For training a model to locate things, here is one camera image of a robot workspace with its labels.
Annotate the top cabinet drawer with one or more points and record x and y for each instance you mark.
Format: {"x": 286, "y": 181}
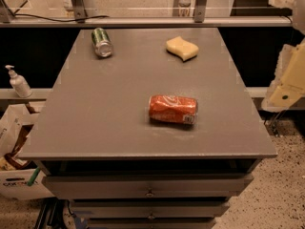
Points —
{"x": 201, "y": 186}

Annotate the green marker pen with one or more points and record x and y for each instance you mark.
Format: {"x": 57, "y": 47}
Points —
{"x": 33, "y": 177}

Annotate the white pump bottle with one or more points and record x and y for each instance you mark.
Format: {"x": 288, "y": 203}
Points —
{"x": 19, "y": 83}

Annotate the cabinet drawer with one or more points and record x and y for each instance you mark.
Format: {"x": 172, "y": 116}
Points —
{"x": 201, "y": 186}
{"x": 150, "y": 209}
{"x": 151, "y": 223}

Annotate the yellow sponge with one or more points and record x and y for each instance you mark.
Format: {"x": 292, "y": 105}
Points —
{"x": 182, "y": 48}

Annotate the middle cabinet drawer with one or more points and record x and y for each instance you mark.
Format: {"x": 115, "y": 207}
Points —
{"x": 150, "y": 209}

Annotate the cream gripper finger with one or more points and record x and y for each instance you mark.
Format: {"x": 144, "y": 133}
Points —
{"x": 288, "y": 85}

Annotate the bottom cabinet drawer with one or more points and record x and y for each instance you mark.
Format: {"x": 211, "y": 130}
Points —
{"x": 151, "y": 223}

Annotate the white cardboard box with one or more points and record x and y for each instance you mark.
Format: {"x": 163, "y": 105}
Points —
{"x": 14, "y": 184}

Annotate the green soda can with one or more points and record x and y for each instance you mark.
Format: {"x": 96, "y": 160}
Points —
{"x": 101, "y": 42}

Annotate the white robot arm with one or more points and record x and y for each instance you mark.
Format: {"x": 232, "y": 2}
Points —
{"x": 298, "y": 19}

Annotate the white paper bag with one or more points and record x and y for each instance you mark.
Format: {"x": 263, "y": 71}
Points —
{"x": 14, "y": 118}

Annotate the red coke can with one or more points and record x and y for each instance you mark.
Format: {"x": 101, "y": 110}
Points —
{"x": 173, "y": 109}

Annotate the grey drawer cabinet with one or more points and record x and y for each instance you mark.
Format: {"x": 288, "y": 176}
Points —
{"x": 159, "y": 136}

